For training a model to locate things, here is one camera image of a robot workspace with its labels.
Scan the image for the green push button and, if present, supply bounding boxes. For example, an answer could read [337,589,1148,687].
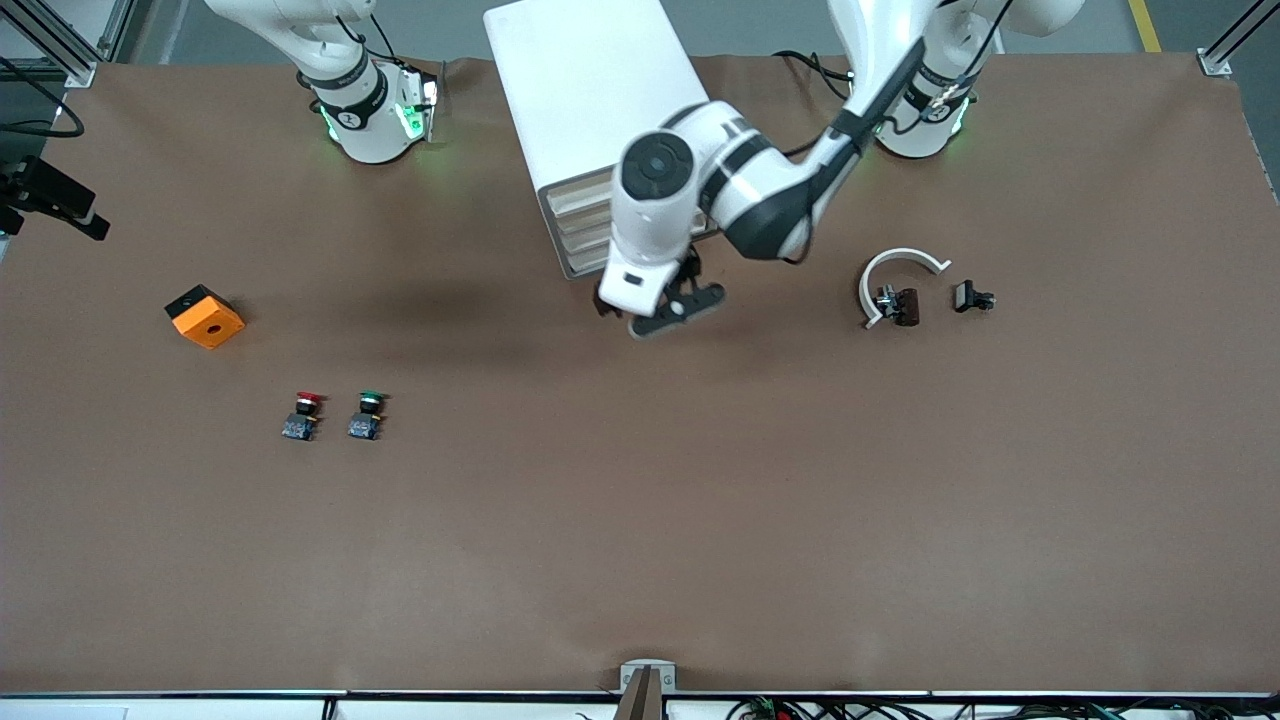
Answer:
[347,391,389,442]

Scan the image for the grey metal bracket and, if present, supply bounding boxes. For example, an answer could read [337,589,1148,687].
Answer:
[620,660,677,694]

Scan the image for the orange and black button box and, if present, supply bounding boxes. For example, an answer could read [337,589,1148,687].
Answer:
[165,285,246,350]

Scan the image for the brown table mat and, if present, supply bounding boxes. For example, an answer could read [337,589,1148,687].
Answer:
[0,52,1280,696]

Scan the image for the black base cable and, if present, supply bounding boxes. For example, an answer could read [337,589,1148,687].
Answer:
[775,48,851,101]

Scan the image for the aluminium frame profile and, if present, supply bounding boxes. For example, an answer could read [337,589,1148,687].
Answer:
[1198,0,1280,78]
[0,0,99,89]

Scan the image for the white curved plastic ring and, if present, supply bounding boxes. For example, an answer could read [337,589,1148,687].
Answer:
[860,248,951,329]

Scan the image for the red push button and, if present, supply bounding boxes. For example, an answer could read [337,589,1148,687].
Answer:
[282,392,327,442]

